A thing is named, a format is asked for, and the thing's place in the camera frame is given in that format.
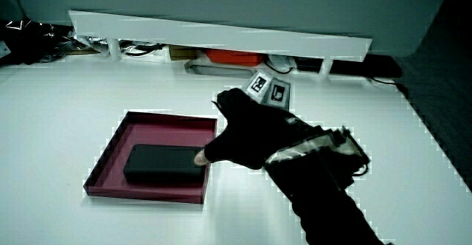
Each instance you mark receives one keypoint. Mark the white crumpled bag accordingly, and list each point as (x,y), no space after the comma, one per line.
(280,62)

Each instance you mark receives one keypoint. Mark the olive cardboard box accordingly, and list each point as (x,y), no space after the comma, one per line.
(182,53)

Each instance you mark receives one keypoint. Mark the grey flat tray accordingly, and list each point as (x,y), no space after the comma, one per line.
(217,70)

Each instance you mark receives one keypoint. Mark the orange box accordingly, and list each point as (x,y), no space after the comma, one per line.
(232,57)

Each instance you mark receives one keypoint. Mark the person's right hand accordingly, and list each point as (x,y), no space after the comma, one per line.
(250,130)

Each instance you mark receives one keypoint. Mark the maroon square plate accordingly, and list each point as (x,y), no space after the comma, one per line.
(147,130)

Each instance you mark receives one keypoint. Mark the white raised shelf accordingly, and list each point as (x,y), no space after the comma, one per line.
(221,34)

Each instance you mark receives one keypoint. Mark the pile of black bags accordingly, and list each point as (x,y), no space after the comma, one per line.
(29,42)

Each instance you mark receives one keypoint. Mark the black battery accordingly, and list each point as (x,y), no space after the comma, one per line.
(162,162)

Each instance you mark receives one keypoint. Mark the person's right forearm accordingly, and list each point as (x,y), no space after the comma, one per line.
(321,193)

